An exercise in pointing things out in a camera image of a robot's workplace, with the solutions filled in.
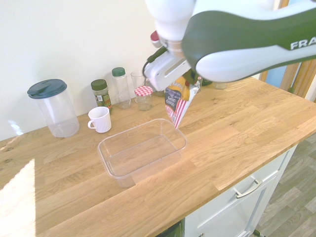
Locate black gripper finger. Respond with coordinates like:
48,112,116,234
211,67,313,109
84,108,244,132
184,70,198,85

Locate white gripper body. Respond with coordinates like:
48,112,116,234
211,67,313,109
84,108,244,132
143,52,192,92

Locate red white chip bag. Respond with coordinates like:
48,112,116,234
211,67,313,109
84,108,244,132
163,70,204,129

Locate clear plastic rectangular container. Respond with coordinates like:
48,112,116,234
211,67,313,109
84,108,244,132
97,118,188,189

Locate tall glass mug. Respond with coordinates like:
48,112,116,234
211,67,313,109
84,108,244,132
130,70,147,100

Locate clear glass tumbler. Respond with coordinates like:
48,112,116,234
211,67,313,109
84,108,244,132
213,79,228,90

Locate glass jar red checked lid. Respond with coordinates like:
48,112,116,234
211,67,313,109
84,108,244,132
134,86,154,112

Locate clear bottle green lid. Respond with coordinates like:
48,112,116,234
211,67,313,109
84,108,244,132
111,67,132,110

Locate spice jar dark lid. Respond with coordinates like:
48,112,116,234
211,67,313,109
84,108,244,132
90,79,114,115

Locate white ceramic mug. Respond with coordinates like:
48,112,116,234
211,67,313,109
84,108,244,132
87,106,112,134

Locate clear pitcher blue lid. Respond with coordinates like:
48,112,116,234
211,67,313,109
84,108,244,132
27,79,80,138

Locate silver drawer handle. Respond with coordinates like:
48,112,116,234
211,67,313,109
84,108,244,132
234,178,263,199

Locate white drawer with metal handle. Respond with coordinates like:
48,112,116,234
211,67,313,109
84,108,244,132
183,145,299,237

